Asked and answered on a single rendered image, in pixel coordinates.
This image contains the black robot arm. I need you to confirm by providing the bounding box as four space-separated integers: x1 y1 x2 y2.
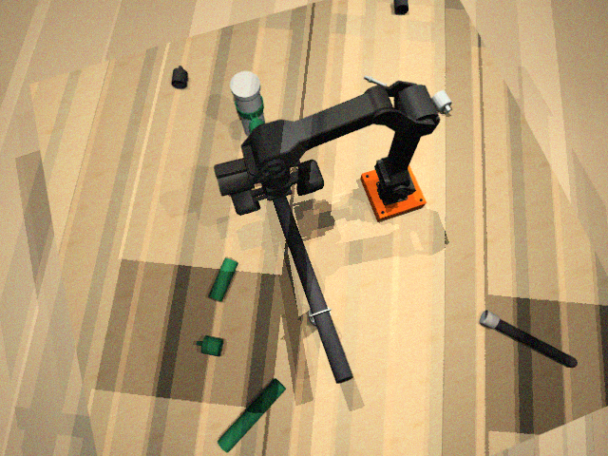
214 80 441 205

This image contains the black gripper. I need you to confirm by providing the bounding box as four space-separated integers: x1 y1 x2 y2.
230 159 324 216

